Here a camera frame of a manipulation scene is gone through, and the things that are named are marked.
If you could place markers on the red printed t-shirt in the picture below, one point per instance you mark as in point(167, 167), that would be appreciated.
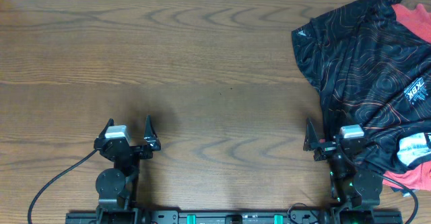
point(415, 22)

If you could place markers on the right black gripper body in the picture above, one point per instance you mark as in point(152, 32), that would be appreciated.
point(326, 151)

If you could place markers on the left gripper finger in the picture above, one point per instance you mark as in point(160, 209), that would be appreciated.
point(108, 124)
point(150, 135)

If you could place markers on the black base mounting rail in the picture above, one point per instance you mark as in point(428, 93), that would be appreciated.
point(175, 217)

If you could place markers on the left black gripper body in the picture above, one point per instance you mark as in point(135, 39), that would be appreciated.
point(138, 155)

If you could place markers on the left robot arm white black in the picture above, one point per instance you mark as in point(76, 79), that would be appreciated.
point(117, 186)

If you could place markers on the black patterned sports jersey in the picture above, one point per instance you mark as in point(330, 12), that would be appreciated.
point(371, 69)

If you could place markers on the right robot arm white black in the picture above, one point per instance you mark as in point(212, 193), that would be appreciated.
point(356, 190)

